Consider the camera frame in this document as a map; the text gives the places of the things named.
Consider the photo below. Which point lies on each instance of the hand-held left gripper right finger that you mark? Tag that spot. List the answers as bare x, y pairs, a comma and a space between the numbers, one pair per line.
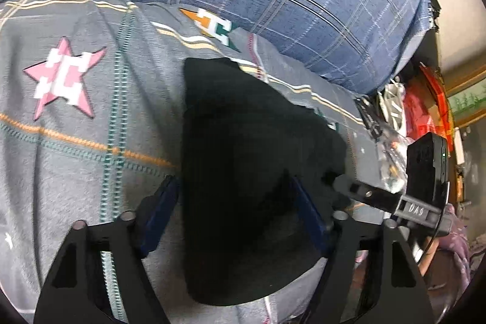
307, 217

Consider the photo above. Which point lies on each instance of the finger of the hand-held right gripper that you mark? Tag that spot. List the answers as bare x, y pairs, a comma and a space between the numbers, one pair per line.
364, 193

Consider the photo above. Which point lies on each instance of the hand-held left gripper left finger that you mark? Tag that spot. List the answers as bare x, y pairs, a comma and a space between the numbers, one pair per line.
159, 216

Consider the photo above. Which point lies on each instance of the black pants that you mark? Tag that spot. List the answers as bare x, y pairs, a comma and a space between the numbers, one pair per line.
246, 157

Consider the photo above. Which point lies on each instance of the person's right forearm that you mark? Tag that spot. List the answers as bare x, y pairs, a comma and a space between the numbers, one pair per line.
457, 244

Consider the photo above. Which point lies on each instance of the clear plastic bag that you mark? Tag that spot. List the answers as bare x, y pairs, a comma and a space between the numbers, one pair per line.
391, 160

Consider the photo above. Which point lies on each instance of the red plastic bag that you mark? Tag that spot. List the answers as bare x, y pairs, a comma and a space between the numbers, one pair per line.
417, 111

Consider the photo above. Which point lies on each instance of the white grey plastic bag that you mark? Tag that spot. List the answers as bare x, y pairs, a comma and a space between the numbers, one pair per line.
393, 104

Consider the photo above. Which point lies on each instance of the black flat packet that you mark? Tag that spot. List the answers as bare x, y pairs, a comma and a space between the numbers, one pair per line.
370, 119

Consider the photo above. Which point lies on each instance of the wood-framed green panel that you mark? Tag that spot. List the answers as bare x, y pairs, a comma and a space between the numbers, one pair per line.
467, 100

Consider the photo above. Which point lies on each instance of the grey printed bed sheet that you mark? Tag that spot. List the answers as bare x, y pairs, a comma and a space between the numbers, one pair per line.
76, 157

